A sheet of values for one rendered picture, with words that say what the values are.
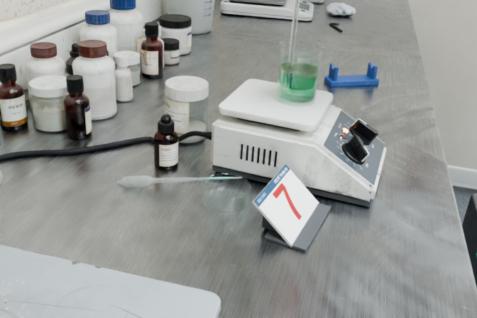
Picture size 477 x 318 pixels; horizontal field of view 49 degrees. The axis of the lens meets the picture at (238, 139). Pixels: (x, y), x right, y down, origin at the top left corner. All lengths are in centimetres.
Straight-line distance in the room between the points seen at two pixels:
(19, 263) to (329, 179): 33
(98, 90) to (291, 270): 41
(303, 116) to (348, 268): 19
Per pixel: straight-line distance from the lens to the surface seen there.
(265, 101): 64
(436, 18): 212
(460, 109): 223
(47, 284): 48
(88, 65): 77
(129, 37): 99
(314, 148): 59
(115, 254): 52
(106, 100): 79
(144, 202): 59
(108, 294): 46
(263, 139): 60
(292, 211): 56
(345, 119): 68
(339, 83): 98
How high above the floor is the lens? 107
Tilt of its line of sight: 26 degrees down
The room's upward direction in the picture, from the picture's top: 4 degrees clockwise
